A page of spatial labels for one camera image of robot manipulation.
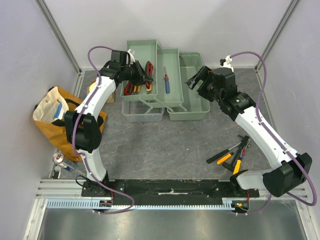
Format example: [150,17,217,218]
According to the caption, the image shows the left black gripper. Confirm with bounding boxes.
[121,61,154,87]

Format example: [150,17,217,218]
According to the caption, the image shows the yellow black utility knife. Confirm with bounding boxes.
[133,85,141,95]

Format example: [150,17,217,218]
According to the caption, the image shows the green clear-lid toolbox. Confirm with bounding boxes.
[120,39,210,123]

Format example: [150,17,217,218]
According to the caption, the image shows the blue red screwdriver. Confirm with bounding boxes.
[164,67,170,94]

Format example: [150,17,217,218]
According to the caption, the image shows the black handled tool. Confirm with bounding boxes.
[206,142,241,164]

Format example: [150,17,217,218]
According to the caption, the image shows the orange handled screwdriver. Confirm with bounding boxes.
[216,153,233,165]

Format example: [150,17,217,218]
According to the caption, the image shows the red black utility knife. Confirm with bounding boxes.
[123,81,135,96]

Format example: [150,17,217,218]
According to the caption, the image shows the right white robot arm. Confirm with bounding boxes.
[185,65,312,197]

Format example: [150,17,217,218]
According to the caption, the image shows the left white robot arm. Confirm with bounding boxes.
[64,49,153,197]

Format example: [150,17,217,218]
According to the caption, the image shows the yellow tape roll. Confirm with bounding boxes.
[88,83,95,93]

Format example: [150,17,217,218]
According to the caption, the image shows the yellow canvas tote bag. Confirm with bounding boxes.
[32,86,108,162]

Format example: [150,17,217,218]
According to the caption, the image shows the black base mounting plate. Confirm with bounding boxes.
[81,179,260,200]

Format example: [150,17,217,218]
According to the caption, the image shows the red bull can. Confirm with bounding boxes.
[52,152,77,172]

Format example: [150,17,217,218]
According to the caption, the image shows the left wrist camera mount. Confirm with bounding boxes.
[127,49,136,64]

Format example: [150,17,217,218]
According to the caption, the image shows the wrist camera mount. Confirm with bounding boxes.
[219,55,234,72]
[127,49,136,64]

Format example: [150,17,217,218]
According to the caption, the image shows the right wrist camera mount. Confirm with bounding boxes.
[219,55,234,72]

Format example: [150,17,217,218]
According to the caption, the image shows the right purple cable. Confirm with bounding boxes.
[228,51,316,215]

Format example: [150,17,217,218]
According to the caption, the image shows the red black wire stripper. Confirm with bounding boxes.
[235,135,250,160]

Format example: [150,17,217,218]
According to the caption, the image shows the yellow handled pliers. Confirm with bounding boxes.
[233,148,246,175]

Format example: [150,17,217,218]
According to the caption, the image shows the blue slotted cable duct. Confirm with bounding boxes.
[46,199,235,211]

